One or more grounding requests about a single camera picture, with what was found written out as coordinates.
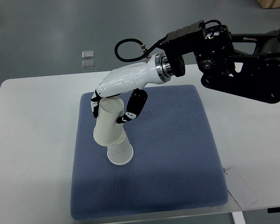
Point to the white paper cup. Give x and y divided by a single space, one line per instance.
120 153
107 131

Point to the white paper cup on cushion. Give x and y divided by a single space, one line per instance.
120 153

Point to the white robotic hand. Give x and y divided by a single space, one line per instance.
132 77

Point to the wooden furniture corner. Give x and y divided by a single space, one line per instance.
269 4

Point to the blue mesh cushion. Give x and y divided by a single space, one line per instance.
175 165

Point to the white table leg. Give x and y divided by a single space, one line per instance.
238 217

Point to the lower floor plate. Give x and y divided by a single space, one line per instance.
88 64

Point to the white paper tag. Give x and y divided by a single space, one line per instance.
238 189

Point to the upper floor plate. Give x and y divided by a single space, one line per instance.
87 54

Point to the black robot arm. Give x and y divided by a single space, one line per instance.
245 65

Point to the floor plate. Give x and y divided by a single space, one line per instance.
88 64
87 54

